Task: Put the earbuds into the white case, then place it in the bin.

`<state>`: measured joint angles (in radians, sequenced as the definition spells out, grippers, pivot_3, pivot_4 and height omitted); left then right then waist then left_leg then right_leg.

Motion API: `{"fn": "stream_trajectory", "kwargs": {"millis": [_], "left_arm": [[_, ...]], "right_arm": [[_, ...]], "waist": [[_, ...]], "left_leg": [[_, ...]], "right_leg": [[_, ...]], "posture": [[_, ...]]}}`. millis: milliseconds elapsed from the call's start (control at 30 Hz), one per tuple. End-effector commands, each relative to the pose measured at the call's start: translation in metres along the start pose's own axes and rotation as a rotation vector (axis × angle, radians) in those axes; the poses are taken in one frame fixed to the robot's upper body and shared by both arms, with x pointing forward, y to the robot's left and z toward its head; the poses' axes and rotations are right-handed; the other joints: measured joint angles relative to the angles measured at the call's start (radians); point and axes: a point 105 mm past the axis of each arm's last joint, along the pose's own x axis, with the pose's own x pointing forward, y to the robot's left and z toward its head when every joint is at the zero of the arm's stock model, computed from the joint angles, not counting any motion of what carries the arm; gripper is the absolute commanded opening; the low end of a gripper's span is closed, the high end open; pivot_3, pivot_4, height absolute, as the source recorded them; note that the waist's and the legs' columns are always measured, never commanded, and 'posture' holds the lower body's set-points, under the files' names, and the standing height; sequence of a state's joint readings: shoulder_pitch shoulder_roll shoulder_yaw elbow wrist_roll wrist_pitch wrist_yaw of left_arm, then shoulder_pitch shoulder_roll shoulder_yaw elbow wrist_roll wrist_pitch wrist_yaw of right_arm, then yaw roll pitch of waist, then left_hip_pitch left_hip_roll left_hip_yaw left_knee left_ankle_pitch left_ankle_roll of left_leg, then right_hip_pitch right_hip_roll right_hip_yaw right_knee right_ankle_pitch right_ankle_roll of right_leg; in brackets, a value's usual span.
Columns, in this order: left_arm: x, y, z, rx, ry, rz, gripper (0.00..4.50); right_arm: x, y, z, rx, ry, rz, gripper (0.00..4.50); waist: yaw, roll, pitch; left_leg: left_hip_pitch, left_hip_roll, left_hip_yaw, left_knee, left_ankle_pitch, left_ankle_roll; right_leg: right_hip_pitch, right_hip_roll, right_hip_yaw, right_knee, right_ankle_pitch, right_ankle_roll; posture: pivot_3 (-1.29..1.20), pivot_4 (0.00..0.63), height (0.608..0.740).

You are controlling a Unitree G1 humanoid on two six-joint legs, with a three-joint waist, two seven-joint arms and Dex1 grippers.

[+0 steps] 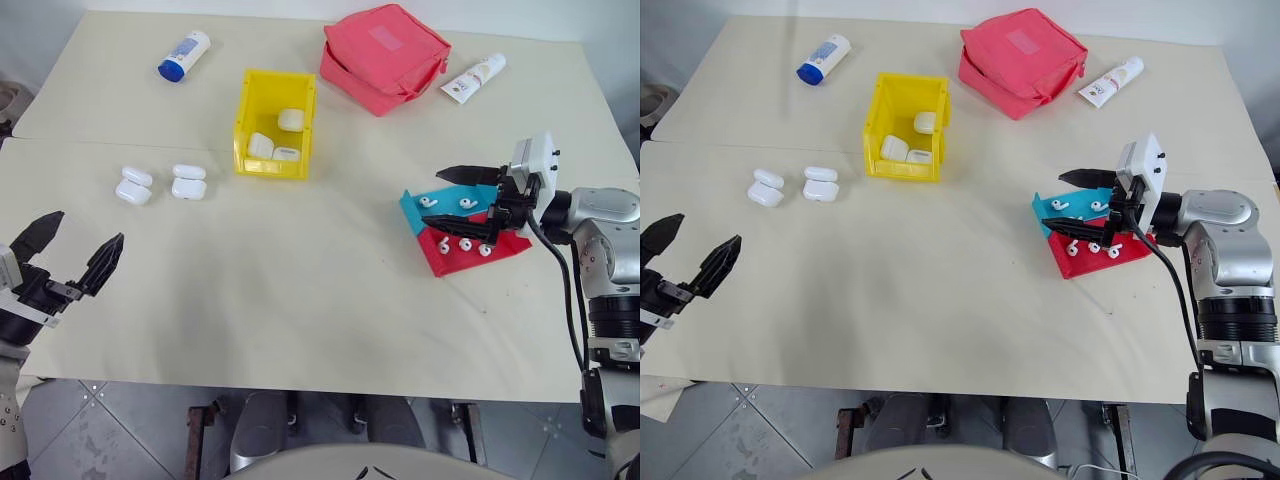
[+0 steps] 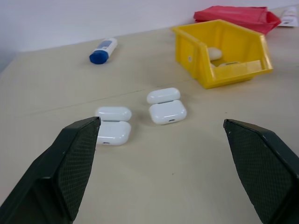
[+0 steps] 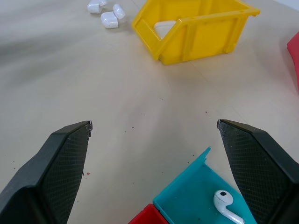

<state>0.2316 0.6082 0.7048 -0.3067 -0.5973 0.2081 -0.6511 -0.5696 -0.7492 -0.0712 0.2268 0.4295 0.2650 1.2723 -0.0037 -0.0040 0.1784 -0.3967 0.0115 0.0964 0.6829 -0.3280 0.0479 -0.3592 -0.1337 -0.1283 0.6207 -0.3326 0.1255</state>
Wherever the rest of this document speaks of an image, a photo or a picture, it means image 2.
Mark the white earbud case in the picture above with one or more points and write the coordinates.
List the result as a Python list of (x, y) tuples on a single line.
[(215, 53), (114, 134), (167, 112)]

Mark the white tube with blue cap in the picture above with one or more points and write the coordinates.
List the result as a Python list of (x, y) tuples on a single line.
[(105, 47)]

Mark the red fabric pouch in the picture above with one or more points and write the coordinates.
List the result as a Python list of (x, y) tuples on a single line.
[(233, 14)]

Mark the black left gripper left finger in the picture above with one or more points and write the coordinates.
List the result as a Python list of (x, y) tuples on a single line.
[(46, 182)]

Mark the yellow plastic bin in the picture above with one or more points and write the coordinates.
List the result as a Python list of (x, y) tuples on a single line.
[(187, 46)]

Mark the white cosmetic tube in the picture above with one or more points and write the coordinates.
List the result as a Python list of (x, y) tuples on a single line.
[(289, 18)]

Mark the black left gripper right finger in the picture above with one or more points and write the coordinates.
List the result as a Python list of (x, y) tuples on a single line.
[(268, 175)]

